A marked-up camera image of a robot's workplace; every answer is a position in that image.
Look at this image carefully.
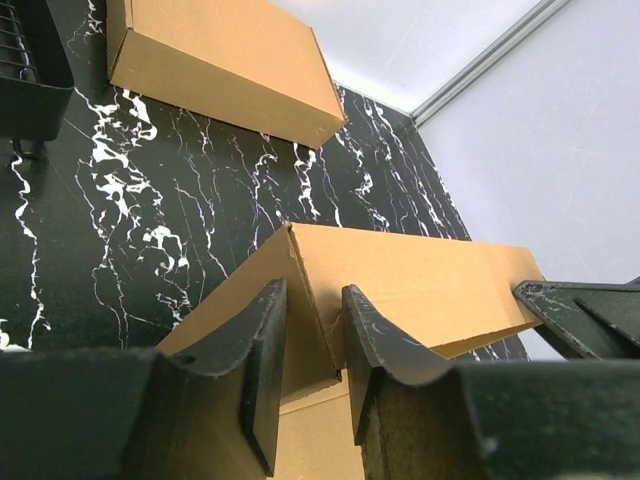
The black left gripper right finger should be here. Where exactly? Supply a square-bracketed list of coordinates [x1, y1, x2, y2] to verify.
[342, 285, 639, 479]

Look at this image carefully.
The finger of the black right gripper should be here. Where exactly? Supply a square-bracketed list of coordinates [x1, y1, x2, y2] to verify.
[513, 279, 639, 360]

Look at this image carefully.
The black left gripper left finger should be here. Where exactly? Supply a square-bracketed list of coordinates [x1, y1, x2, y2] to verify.
[1, 279, 287, 479]

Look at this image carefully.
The closed brown cardboard box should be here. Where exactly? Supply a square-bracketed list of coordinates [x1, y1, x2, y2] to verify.
[106, 0, 346, 149]

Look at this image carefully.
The black wire tray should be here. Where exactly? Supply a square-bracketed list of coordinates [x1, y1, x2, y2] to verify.
[1, 0, 75, 160]

